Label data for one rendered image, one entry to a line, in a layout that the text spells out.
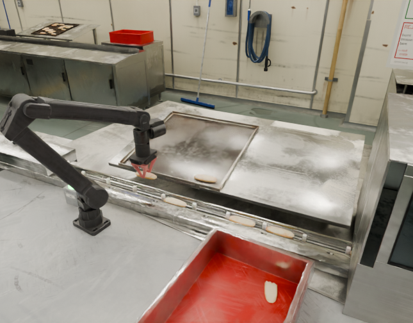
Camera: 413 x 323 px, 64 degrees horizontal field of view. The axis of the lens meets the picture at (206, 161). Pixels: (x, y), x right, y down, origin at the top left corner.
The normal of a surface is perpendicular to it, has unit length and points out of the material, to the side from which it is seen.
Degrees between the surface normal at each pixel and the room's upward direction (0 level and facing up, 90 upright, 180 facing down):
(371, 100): 90
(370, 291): 90
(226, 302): 0
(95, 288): 0
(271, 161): 10
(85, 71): 90
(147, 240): 0
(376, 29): 90
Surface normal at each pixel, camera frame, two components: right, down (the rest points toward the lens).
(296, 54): -0.43, 0.43
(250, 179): -0.07, -0.79
